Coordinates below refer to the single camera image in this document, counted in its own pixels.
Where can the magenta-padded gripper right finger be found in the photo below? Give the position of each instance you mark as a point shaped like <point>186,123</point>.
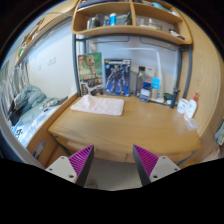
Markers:
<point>161,166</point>

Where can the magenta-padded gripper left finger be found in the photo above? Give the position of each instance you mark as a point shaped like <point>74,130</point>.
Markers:
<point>63,166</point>

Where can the pale pink towel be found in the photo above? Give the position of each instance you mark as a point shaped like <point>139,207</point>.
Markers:
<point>98,105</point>

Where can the blue plaid bed sheet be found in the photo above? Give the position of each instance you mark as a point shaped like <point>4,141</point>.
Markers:
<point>30,128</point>

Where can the clear plastic cup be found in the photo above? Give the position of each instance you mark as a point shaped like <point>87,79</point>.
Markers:
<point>192,124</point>

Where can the white mug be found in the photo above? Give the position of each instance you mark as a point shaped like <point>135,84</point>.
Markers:
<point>182,106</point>

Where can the black flat laptop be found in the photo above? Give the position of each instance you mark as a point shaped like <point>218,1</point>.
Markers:
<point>58,101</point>

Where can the white red-capped lotion bottle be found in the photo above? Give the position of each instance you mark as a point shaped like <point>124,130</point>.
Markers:
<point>191,108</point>

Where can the black cylindrical flashlight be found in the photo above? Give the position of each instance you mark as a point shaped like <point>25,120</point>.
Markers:
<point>174,98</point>

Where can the small dark blue box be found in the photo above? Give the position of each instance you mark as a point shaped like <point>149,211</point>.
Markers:
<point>145,92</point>

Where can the teal crumpled blanket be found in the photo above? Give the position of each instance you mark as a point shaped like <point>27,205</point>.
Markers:
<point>30,96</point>

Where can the light blue card pack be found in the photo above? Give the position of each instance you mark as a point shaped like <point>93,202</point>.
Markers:
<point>155,85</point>

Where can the green tree figure toy box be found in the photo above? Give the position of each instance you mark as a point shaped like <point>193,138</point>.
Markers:
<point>90,71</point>

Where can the blue robot model kit box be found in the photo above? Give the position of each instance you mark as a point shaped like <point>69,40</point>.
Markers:
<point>117,78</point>

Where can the white desk lamp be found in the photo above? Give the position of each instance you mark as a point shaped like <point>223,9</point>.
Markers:
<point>159,66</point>

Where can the white wall switch plate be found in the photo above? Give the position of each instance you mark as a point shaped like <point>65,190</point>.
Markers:
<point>51,61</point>

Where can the long wooden wall shelf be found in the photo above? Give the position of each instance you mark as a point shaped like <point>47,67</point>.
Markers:
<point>36,33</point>

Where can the wooden shelf unit grey frame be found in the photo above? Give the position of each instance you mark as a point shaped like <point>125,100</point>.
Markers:
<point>133,31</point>

